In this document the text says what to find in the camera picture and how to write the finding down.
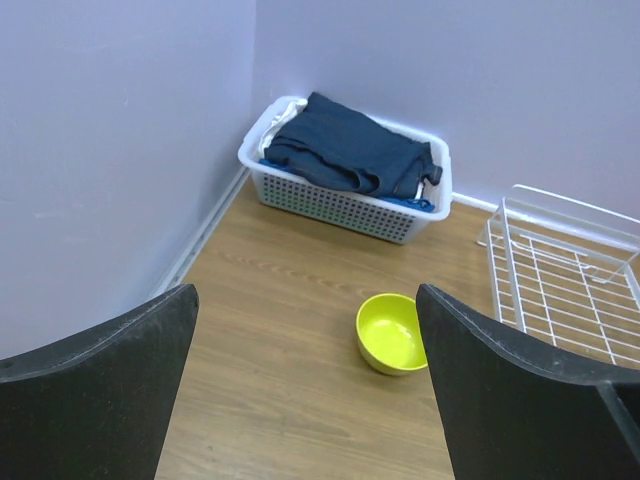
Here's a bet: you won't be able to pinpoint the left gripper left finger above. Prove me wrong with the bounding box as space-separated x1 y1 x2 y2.
1 284 199 479

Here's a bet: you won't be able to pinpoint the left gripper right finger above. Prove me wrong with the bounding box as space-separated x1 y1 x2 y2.
416 284 639 479

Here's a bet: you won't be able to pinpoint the lime green bowl front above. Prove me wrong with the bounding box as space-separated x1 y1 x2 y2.
355 293 428 376

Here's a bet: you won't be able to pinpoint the blue cloth in basket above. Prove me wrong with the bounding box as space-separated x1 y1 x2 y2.
381 197 435 213

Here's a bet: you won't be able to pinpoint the white plastic laundry basket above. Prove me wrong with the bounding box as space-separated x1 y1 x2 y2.
237 96 453 244

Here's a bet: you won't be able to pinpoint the dark blue jeans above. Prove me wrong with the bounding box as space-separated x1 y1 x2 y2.
261 92 443 200

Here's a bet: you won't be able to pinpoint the white cloth in basket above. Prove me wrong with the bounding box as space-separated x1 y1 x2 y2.
257 98 308 158

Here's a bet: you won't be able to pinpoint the white wire dish rack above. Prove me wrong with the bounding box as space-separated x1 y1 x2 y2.
477 184 639 369

